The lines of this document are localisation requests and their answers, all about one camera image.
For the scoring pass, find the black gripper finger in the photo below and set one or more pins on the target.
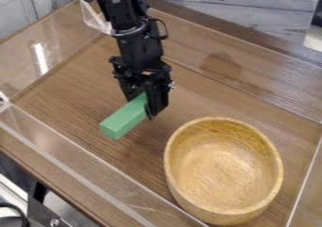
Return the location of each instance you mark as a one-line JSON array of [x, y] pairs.
[[132, 86], [157, 93]]

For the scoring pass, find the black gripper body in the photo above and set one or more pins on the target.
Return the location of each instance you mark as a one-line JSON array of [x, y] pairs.
[[154, 70]]

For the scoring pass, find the green rectangular block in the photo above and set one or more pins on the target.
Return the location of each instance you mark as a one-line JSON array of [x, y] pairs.
[[126, 118]]

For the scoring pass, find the brown wooden bowl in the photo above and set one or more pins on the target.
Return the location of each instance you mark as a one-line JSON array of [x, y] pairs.
[[224, 170]]

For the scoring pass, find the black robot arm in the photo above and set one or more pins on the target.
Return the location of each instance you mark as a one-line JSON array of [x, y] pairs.
[[136, 30]]

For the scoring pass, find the black metal table leg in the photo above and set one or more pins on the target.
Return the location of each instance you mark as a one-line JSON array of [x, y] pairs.
[[39, 213]]

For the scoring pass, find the clear acrylic corner bracket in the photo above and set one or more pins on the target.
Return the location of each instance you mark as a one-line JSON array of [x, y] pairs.
[[96, 19]]

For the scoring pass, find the clear acrylic front wall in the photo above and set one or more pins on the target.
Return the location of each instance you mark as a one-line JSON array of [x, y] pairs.
[[110, 177]]

